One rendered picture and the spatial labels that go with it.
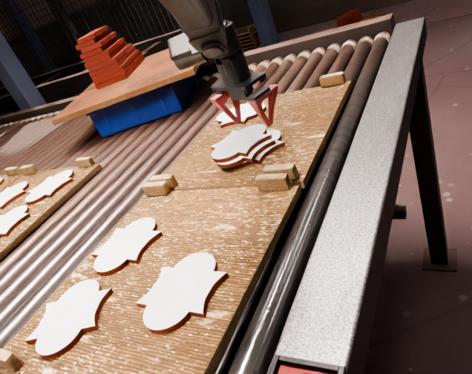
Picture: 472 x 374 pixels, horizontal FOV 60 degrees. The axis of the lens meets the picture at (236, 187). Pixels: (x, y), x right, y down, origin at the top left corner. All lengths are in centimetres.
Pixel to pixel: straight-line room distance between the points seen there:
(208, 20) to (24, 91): 195
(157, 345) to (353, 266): 26
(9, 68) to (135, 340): 210
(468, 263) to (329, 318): 135
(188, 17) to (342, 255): 41
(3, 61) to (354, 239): 219
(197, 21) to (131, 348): 47
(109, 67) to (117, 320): 109
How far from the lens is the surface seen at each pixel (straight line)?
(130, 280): 67
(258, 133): 85
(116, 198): 99
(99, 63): 157
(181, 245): 67
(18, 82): 253
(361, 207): 64
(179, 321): 54
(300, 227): 62
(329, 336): 49
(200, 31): 69
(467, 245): 189
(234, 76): 80
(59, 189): 116
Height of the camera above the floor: 130
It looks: 29 degrees down
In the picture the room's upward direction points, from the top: 24 degrees counter-clockwise
